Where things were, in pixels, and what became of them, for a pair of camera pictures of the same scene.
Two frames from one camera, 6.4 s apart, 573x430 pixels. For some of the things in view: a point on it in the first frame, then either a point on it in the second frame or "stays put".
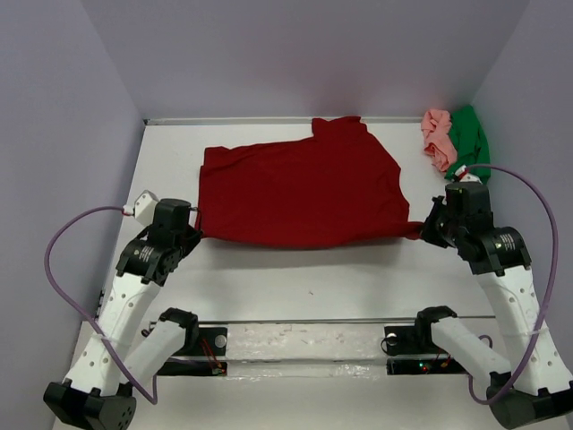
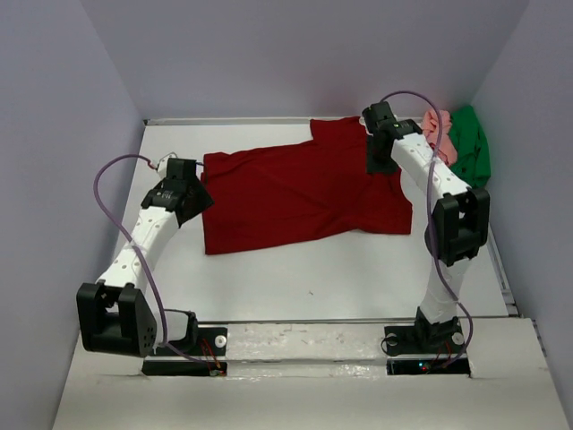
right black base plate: [402, 341] stays put
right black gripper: [428, 230] → [374, 167]
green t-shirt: [472, 143] stays put
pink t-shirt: [437, 140] stays put
